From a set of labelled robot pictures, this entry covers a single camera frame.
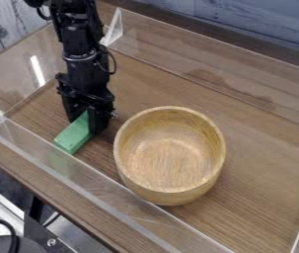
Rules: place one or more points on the black table leg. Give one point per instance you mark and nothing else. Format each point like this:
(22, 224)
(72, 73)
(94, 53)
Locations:
(37, 209)

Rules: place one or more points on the grey metal base plate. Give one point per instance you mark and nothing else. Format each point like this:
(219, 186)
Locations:
(37, 239)

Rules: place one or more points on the green rectangular block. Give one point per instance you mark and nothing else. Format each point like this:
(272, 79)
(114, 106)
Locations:
(74, 136)

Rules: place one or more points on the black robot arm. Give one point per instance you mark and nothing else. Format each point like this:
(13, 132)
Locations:
(78, 28)

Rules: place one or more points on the clear acrylic enclosure wall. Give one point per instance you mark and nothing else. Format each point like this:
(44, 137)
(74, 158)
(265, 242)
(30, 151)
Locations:
(174, 62)

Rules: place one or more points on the clear acrylic corner bracket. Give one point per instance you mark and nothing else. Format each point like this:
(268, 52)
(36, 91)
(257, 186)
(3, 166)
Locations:
(116, 29)

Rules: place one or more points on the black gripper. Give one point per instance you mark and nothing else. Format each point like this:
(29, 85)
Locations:
(84, 88)

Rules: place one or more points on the brown wooden bowl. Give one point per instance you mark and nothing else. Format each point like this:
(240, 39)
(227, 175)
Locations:
(170, 153)

